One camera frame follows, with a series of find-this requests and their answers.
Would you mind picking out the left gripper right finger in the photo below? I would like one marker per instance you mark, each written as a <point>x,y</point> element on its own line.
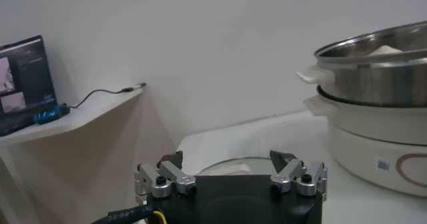
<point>290,170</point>

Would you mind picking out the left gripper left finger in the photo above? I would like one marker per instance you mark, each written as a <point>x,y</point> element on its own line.
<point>173,175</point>

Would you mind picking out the glass pot lid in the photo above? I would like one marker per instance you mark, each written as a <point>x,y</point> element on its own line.
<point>230,168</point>

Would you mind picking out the stainless steel steamer basket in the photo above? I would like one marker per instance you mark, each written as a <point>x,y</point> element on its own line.
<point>373,82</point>

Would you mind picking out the white electric cooker base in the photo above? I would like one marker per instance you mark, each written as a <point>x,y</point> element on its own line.
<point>360,145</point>

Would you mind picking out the white side desk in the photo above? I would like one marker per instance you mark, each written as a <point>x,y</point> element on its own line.
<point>80,117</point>

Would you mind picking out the blue handheld device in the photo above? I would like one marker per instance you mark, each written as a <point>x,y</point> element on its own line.
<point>50,114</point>

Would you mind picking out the black laptop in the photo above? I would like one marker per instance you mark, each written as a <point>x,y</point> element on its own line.
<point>28,75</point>

